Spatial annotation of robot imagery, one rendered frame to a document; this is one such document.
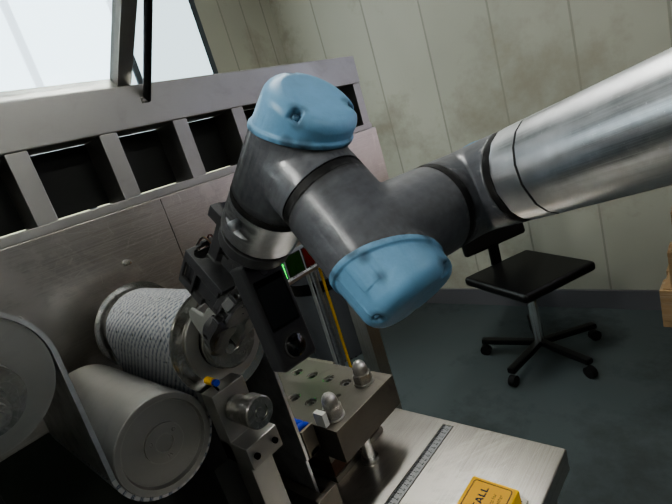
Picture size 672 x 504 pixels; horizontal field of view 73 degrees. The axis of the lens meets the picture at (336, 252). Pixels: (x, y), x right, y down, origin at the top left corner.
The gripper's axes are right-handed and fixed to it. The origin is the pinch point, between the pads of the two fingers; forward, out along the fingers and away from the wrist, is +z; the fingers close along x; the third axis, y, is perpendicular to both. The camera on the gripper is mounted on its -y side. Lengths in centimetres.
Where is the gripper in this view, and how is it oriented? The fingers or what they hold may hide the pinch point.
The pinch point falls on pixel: (226, 348)
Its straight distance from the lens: 59.4
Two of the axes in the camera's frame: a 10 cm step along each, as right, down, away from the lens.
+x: -6.3, 3.7, -6.9
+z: -3.8, 6.2, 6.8
